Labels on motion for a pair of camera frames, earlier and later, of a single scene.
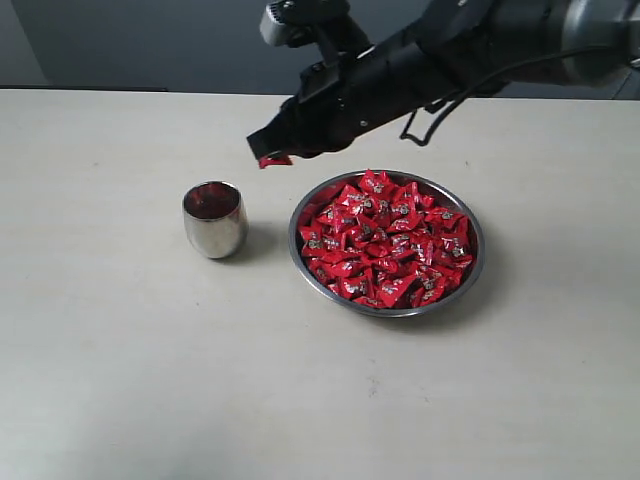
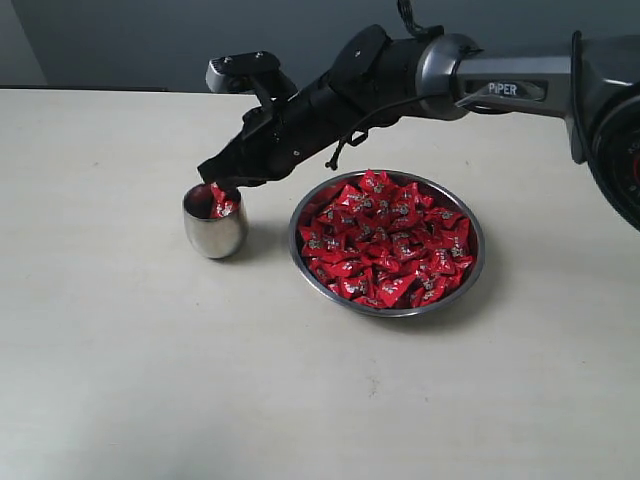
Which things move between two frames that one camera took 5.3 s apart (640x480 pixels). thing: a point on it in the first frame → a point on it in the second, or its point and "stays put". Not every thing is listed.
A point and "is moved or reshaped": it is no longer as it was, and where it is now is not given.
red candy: (266, 161) is moved or reshaped
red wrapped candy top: (380, 182) stays put
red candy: (313, 241) stays put
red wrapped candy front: (389, 290) stays put
